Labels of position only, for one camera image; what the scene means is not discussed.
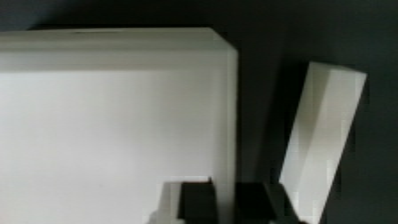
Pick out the white drawer with tag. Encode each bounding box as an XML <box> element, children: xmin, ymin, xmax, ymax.
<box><xmin>0</xmin><ymin>28</ymin><xmax>238</xmax><ymax>224</ymax></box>

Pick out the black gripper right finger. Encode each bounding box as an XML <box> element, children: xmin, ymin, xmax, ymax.
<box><xmin>234</xmin><ymin>182</ymin><xmax>307</xmax><ymax>224</ymax></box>

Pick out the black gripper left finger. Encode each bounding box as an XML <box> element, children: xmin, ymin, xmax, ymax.
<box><xmin>143</xmin><ymin>176</ymin><xmax>220</xmax><ymax>224</ymax></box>

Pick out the white rear drawer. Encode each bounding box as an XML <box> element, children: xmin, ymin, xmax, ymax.
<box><xmin>279</xmin><ymin>62</ymin><xmax>366</xmax><ymax>224</ymax></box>

